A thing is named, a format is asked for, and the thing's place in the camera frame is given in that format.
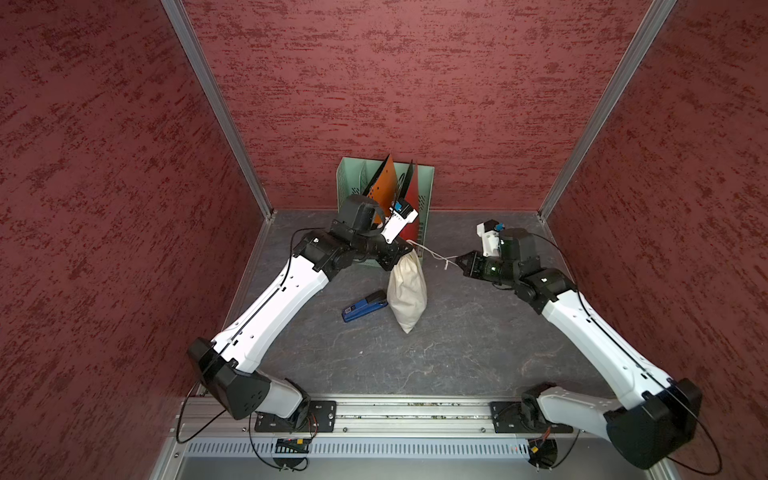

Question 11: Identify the green plastic file organizer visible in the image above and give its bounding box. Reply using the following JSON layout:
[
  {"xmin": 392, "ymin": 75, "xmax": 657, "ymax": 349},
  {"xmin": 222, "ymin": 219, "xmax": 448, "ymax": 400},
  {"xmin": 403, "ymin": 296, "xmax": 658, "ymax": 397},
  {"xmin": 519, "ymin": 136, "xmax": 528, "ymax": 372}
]
[{"xmin": 336, "ymin": 157, "xmax": 435, "ymax": 244}]

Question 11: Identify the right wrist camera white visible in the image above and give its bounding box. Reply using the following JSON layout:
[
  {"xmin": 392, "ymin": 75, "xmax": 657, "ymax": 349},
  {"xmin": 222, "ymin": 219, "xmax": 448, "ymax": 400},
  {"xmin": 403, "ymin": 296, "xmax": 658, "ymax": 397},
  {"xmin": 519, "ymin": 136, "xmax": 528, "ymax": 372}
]
[{"xmin": 476, "ymin": 219, "xmax": 505, "ymax": 257}]

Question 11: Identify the red folder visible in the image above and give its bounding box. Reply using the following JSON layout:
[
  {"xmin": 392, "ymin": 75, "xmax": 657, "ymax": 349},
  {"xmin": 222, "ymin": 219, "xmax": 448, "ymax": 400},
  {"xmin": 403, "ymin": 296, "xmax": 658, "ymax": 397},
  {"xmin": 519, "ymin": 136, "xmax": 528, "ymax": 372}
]
[{"xmin": 398, "ymin": 162, "xmax": 420, "ymax": 241}]

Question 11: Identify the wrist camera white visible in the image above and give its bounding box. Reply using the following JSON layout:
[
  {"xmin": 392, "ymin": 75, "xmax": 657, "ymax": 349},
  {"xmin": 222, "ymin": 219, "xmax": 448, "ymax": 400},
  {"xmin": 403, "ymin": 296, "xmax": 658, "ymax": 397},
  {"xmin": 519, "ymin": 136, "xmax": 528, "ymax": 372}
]
[
  {"xmin": 476, "ymin": 219, "xmax": 505, "ymax": 257},
  {"xmin": 382, "ymin": 200, "xmax": 416, "ymax": 243}
]

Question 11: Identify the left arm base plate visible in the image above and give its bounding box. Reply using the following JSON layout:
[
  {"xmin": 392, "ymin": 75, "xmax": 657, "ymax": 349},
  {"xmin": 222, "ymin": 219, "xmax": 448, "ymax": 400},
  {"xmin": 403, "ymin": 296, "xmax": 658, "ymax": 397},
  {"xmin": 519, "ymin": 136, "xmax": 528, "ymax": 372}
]
[{"xmin": 253, "ymin": 400, "xmax": 337, "ymax": 434}]

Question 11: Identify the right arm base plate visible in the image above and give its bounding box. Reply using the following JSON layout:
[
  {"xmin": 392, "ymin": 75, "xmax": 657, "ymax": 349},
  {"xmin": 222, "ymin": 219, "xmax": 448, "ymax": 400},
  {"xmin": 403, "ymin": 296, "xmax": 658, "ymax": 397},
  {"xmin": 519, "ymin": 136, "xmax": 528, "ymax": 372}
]
[{"xmin": 489, "ymin": 401, "xmax": 574, "ymax": 435}]

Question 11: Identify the right corner aluminium post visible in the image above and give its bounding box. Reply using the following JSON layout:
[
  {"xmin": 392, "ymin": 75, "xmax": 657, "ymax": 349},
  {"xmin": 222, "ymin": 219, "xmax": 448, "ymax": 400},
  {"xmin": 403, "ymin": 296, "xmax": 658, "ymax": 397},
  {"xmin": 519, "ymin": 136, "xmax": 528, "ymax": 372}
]
[{"xmin": 538, "ymin": 0, "xmax": 677, "ymax": 223}]

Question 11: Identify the beige cloth drawstring bag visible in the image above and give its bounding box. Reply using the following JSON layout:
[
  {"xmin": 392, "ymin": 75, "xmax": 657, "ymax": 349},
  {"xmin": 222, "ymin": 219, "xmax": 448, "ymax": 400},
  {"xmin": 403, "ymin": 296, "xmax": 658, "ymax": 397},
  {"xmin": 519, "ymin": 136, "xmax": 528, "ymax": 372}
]
[{"xmin": 387, "ymin": 251, "xmax": 428, "ymax": 334}]

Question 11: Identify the blue black stapler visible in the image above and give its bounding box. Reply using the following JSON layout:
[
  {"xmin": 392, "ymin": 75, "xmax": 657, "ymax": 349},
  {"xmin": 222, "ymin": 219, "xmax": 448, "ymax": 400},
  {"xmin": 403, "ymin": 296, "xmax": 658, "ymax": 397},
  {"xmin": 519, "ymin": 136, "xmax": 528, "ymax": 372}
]
[{"xmin": 341, "ymin": 290, "xmax": 388, "ymax": 323}]

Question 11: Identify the corner aluminium post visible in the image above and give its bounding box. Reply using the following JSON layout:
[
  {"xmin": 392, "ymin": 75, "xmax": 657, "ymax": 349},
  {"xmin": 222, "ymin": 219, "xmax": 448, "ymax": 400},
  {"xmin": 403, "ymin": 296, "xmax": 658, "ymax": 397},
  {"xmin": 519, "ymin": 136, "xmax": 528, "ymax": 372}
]
[
  {"xmin": 538, "ymin": 0, "xmax": 677, "ymax": 223},
  {"xmin": 161, "ymin": 0, "xmax": 274, "ymax": 222}
]

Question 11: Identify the aluminium mounting rail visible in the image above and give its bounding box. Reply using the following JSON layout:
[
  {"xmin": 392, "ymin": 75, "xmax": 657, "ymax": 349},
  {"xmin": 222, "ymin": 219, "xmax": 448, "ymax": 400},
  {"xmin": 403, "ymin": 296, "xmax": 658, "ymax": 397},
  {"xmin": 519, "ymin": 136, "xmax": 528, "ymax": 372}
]
[{"xmin": 173, "ymin": 395, "xmax": 655, "ymax": 439}]

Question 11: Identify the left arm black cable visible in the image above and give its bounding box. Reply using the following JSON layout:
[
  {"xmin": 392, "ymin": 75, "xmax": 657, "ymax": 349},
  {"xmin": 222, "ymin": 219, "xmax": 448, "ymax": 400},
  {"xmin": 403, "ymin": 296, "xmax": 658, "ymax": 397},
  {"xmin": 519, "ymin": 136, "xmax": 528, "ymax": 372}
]
[{"xmin": 175, "ymin": 226, "xmax": 319, "ymax": 473}]

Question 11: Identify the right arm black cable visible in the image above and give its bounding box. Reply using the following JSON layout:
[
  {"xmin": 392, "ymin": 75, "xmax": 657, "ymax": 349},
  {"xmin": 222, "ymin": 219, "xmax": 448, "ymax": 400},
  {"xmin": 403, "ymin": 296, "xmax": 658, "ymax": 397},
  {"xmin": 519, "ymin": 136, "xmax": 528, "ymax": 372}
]
[{"xmin": 515, "ymin": 231, "xmax": 724, "ymax": 478}]

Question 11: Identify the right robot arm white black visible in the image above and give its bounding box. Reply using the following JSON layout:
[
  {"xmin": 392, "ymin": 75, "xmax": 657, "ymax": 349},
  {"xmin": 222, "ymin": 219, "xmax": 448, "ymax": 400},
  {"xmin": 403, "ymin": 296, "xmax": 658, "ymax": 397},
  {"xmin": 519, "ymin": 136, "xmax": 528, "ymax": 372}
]
[{"xmin": 455, "ymin": 220, "xmax": 703, "ymax": 470}]

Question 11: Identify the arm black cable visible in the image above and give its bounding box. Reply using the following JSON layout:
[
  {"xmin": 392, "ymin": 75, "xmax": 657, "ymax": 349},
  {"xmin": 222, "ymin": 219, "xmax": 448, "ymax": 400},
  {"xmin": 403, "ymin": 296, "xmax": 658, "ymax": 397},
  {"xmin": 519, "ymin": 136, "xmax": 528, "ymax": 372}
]
[
  {"xmin": 175, "ymin": 226, "xmax": 319, "ymax": 473},
  {"xmin": 515, "ymin": 231, "xmax": 724, "ymax": 478}
]

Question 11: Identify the orange folder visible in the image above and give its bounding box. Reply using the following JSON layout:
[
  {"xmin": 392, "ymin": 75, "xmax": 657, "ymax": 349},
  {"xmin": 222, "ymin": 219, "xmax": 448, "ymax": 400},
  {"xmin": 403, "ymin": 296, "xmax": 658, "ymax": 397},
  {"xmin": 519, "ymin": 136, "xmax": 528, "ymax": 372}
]
[{"xmin": 363, "ymin": 154, "xmax": 398, "ymax": 214}]

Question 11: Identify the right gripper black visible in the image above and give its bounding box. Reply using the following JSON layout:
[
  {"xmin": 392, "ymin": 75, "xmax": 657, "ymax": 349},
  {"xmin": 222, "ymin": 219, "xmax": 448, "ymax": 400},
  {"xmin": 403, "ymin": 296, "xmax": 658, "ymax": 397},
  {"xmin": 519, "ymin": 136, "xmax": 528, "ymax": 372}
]
[{"xmin": 453, "ymin": 249, "xmax": 517, "ymax": 285}]

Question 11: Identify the left corner aluminium post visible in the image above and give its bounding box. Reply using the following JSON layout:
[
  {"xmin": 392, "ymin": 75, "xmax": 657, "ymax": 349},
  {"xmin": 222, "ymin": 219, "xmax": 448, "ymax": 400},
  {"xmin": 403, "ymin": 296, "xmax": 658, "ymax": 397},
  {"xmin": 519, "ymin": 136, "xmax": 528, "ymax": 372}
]
[{"xmin": 161, "ymin": 0, "xmax": 274, "ymax": 222}]

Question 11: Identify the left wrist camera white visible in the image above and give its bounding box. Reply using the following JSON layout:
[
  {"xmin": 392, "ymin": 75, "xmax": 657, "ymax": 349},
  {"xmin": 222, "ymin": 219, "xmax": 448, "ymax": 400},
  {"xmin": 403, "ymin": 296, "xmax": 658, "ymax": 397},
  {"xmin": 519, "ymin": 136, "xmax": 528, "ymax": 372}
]
[{"xmin": 382, "ymin": 200, "xmax": 416, "ymax": 243}]

